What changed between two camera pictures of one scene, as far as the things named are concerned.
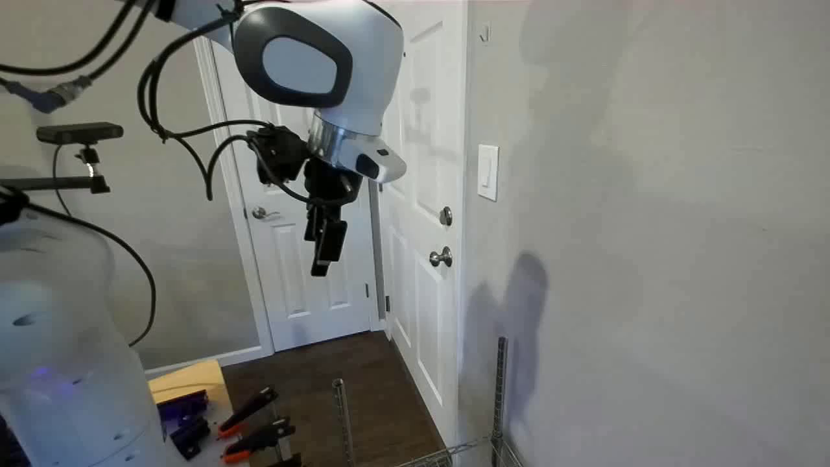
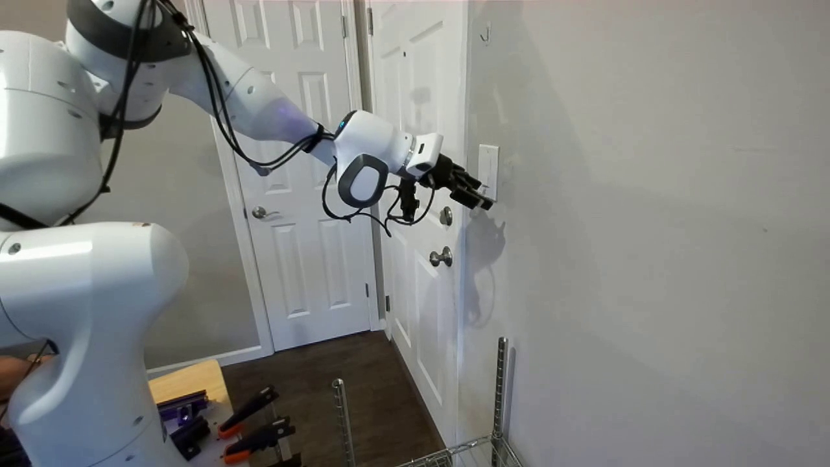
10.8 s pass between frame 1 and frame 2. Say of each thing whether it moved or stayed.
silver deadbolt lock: stayed
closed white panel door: stayed
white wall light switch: stayed
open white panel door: stayed
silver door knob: stayed
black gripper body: moved
